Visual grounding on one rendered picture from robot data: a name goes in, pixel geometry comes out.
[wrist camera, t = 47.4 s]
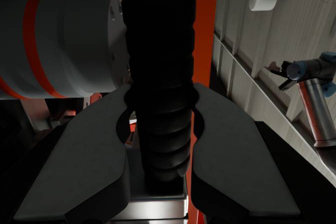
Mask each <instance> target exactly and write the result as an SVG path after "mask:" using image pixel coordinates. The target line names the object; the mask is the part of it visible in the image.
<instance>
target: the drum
mask: <svg viewBox="0 0 336 224"><path fill-rule="evenodd" d="M126 31H127V26H126V25H125V24H124V20H123V12H122V5H121V3H120V1H119V0H0V100H21V99H23V100H30V99H54V98H61V99H64V98H87V97H90V96H92V95H93V94H94V93H110V92H112V91H114V90H116V89H118V88H119V87H121V86H123V85H125V84H127V83H128V79H129V71H130V66H129V59H130V55H129V53H128V51H127V43H126V35H125V34H126Z"/></svg>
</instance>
